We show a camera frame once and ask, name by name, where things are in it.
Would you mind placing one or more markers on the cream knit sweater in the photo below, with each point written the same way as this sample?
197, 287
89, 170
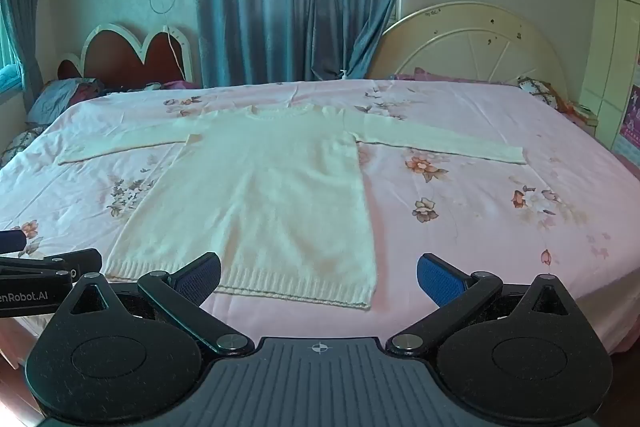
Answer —
270, 187

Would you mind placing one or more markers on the cream round headboard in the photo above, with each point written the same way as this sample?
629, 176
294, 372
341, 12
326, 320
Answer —
475, 47

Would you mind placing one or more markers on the cream wardrobe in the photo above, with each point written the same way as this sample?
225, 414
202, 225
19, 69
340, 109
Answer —
612, 32

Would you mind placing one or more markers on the lattice patterned cushion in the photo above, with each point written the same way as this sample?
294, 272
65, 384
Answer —
537, 89

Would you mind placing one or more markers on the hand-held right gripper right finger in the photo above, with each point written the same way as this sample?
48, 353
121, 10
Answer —
440, 279

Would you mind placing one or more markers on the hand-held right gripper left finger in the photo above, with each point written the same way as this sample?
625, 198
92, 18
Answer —
197, 279

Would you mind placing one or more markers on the lattice patterned pillow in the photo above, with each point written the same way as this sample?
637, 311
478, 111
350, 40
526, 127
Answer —
20, 142

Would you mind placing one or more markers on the window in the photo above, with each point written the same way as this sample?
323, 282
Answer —
7, 47

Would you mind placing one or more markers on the purple poster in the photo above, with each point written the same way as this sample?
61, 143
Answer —
631, 117

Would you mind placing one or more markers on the pink floral bedsheet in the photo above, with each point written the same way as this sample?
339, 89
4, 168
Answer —
475, 217

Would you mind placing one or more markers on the pink pillow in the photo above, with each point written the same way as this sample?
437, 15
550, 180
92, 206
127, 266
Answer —
425, 74

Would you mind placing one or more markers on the teal cloth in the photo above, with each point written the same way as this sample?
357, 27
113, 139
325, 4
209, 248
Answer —
9, 78

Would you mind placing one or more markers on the blue pillow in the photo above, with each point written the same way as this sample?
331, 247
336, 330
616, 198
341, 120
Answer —
55, 99

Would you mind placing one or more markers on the pile of dark clothes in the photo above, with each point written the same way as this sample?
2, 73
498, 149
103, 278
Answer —
130, 87

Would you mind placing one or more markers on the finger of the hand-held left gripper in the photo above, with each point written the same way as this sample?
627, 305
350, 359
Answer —
75, 262
11, 241

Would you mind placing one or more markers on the red scalloped headboard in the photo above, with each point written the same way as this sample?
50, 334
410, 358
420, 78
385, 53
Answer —
115, 57

